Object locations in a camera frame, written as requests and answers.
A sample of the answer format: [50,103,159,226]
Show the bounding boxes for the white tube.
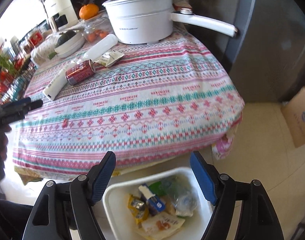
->
[82,34,118,61]
[42,61,76,101]

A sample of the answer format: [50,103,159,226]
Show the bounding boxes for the red soda can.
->
[66,60,95,86]

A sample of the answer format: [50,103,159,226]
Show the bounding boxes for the yellow snack bag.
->
[127,194,149,225]

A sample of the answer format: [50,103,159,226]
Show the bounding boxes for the cream snack bag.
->
[134,212,186,240]

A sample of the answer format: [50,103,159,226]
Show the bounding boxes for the white trash bin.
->
[102,167,213,239]

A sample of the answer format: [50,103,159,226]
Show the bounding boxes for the person left hand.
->
[0,125,11,161]

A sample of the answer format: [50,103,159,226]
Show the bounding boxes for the small red candy wrapper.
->
[62,119,68,128]

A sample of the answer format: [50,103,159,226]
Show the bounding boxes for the floral white cloth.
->
[30,34,59,67]

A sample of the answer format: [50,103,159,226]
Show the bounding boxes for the clear plastic bag in bin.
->
[161,176,198,217]

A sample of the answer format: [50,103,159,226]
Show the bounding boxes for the red label glass jar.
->
[28,30,43,47]

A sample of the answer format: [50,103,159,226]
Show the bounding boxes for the dark green squash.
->
[57,30,76,47]

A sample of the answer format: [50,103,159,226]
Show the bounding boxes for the white stacked bowls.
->
[55,30,85,58]

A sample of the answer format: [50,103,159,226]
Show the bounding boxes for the blue white carton in bin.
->
[138,184,166,216]

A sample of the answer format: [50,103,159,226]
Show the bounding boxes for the small orange in teapot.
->
[86,33,97,43]
[99,31,109,39]

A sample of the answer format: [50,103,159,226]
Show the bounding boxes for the white printed wrapper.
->
[94,50,124,68]

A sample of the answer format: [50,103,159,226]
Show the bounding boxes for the glass teapot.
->
[82,15,114,43]

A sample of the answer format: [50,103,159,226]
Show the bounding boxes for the large orange mandarin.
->
[79,3,99,20]

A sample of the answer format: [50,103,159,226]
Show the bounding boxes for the cardboard box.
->
[281,86,305,148]

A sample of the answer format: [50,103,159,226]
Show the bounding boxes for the patterned tablecloth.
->
[12,27,245,181]

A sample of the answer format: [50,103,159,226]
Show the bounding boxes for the white electric pot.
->
[103,0,238,44]

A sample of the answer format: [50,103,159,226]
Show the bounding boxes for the grey refrigerator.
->
[189,0,305,102]

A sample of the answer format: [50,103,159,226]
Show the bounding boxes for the black wire rack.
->
[0,40,37,105]

